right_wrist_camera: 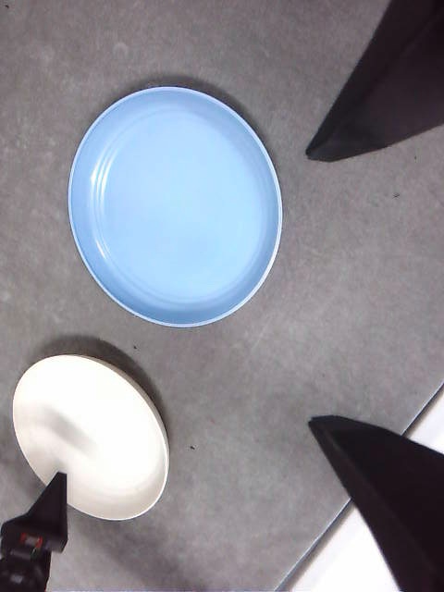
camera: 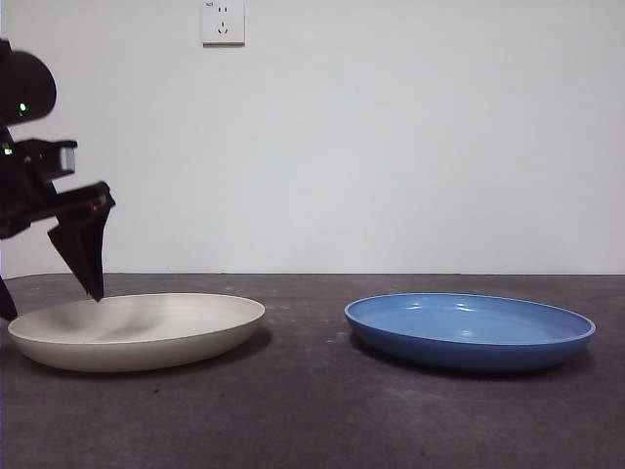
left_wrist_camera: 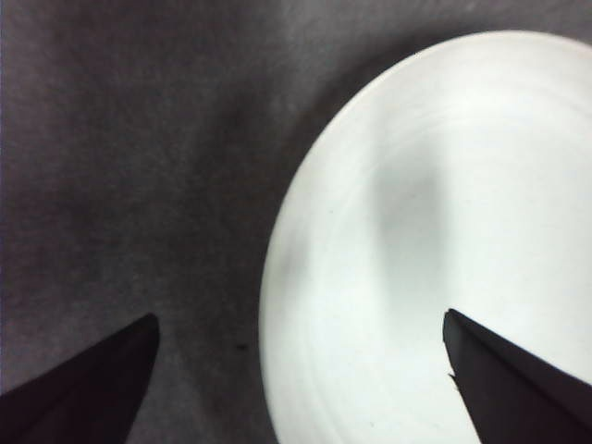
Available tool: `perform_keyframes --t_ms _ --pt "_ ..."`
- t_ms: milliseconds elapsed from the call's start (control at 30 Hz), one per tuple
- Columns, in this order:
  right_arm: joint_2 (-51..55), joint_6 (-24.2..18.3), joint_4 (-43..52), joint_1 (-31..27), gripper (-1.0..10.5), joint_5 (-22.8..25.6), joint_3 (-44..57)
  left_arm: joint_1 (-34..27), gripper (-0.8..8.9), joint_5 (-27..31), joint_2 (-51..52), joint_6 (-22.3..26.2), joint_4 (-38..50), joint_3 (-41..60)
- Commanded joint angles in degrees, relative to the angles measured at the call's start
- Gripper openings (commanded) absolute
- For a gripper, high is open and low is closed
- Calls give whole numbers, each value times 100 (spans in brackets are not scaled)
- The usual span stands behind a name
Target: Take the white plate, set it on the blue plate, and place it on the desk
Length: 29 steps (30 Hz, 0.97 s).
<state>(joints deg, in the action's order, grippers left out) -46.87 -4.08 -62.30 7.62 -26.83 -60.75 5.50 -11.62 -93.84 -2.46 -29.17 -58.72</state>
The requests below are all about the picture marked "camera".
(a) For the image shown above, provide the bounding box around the blue round plate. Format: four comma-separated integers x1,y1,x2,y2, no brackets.
344,291,598,374

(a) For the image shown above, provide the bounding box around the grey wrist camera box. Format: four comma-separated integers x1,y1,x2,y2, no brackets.
13,139,79,186

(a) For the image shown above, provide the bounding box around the white round plate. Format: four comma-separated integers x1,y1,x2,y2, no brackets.
7,291,267,374

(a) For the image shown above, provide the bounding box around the white wall power socket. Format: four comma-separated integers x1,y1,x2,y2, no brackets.
201,0,247,49

